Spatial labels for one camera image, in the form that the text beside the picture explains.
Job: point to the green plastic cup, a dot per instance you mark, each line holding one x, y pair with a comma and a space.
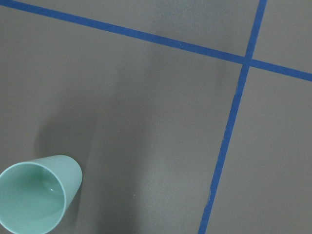
35, 194

